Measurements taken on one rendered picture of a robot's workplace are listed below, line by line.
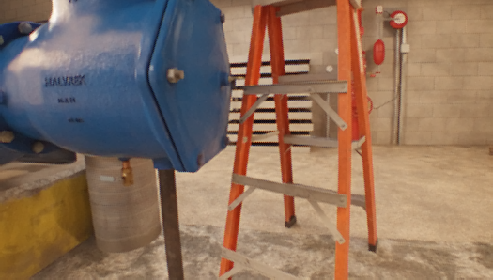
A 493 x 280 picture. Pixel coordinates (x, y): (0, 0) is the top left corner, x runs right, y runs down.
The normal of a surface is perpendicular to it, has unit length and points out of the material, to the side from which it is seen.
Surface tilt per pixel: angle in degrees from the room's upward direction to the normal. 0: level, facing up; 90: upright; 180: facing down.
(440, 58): 90
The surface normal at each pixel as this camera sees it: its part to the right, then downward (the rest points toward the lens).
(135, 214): 0.66, 0.07
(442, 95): -0.21, 0.13
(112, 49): -0.21, -0.13
